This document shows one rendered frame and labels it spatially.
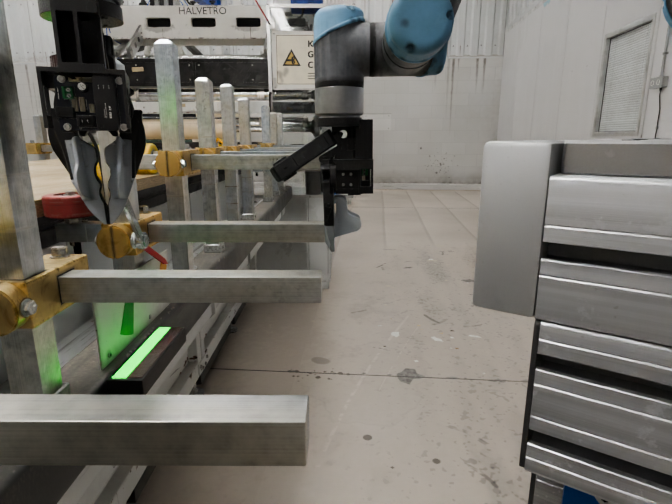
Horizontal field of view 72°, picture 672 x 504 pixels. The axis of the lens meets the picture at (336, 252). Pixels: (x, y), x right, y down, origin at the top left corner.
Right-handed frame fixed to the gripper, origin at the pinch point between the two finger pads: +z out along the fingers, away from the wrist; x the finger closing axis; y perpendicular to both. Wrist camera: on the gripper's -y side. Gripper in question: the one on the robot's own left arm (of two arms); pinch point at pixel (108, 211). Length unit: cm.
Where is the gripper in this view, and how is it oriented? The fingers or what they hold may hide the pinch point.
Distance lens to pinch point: 56.9
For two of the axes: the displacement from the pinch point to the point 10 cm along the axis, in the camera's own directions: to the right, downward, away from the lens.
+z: 0.0, 9.7, 2.4
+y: 3.4, 2.2, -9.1
